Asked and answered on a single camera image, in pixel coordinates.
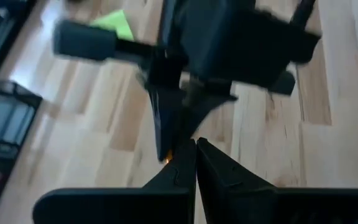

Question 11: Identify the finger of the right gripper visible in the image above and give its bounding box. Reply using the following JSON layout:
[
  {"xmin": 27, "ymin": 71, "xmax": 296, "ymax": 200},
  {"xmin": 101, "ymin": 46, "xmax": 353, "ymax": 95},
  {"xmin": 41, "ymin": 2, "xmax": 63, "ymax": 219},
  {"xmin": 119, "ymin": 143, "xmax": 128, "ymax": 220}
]
[
  {"xmin": 178, "ymin": 93, "xmax": 239, "ymax": 142},
  {"xmin": 147, "ymin": 88, "xmax": 186, "ymax": 163}
]

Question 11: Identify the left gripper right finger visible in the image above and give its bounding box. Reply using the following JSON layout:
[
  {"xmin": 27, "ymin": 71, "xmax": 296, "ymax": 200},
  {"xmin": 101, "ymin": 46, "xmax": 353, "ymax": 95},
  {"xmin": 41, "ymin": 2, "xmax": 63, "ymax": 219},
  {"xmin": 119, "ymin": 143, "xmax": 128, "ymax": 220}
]
[{"xmin": 196, "ymin": 137, "xmax": 358, "ymax": 224}]

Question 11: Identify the green sticky note pad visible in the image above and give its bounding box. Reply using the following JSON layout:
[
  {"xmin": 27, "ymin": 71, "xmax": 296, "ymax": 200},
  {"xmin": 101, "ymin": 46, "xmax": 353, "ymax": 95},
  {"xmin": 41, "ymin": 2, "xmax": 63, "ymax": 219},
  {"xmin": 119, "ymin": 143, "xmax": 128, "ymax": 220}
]
[{"xmin": 89, "ymin": 9, "xmax": 135, "ymax": 42}]

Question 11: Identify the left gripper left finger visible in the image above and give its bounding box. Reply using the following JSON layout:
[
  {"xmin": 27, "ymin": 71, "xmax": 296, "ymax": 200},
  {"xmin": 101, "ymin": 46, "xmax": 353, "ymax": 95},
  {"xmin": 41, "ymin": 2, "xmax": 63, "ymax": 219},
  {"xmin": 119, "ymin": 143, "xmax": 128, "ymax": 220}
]
[{"xmin": 32, "ymin": 138, "xmax": 198, "ymax": 224}]

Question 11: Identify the black mesh desk organizer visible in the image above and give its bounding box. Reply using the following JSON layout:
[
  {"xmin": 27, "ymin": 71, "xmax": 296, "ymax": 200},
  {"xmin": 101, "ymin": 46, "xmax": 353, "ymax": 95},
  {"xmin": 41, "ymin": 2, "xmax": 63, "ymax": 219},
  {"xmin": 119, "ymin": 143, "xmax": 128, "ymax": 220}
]
[{"xmin": 0, "ymin": 79, "xmax": 44, "ymax": 218}]

